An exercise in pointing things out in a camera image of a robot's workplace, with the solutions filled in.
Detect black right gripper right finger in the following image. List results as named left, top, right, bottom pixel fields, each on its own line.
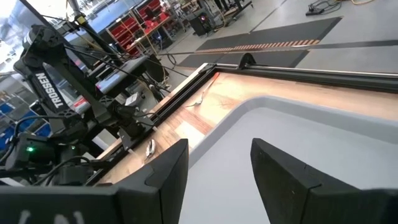
left=250, top=138, right=359, bottom=224

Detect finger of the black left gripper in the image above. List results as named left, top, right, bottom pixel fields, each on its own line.
left=118, top=119, right=155, bottom=151

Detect metal spoon with orange handle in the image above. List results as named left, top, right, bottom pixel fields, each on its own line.
left=145, top=139, right=156, bottom=159

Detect grey plastic tray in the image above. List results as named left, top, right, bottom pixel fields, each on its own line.
left=178, top=95, right=398, bottom=224

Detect black floor cable bundle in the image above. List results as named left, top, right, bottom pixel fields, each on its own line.
left=305, top=0, right=343, bottom=17

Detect red storage shelf rack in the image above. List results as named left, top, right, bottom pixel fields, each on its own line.
left=105, top=0, right=175, bottom=57

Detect black mat with orange stripes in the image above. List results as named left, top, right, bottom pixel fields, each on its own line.
left=195, top=17, right=343, bottom=54
left=178, top=49, right=310, bottom=70

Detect black camera stand pole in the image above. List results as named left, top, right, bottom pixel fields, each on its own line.
left=67, top=0, right=124, bottom=65

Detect black aluminium table frame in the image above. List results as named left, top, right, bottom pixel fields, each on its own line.
left=83, top=52, right=398, bottom=187

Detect black box on floor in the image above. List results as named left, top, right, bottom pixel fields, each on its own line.
left=188, top=14, right=216, bottom=37

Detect blue storage bins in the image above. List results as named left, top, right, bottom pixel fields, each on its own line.
left=0, top=102, right=52, bottom=152

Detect metal fork with orange handle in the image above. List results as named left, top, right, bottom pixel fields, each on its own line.
left=185, top=72, right=221, bottom=108

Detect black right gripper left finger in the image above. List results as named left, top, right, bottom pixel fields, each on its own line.
left=113, top=138, right=190, bottom=224

